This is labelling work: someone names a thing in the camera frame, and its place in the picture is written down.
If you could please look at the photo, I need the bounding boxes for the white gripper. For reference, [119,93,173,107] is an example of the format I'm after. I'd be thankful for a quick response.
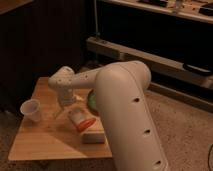
[53,88,84,119]

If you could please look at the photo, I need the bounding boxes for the green ceramic bowl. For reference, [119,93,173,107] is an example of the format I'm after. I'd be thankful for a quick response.
[87,90,97,110]

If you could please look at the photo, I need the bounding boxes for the wooden table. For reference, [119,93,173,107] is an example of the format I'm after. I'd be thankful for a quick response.
[8,77,112,161]

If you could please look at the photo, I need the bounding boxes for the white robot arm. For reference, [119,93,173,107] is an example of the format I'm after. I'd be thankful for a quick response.
[48,61,170,171]

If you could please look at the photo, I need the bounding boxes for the white plastic cup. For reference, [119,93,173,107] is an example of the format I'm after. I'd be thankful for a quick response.
[20,99,42,122]

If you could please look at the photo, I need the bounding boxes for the grey rectangular sponge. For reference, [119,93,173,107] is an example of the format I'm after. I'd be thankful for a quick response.
[82,131,106,144]

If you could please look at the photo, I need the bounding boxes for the grey metal beam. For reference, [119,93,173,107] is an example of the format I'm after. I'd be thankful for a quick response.
[86,37,213,90]

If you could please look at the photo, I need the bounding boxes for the background shelf counter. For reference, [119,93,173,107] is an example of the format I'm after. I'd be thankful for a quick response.
[101,0,213,24]

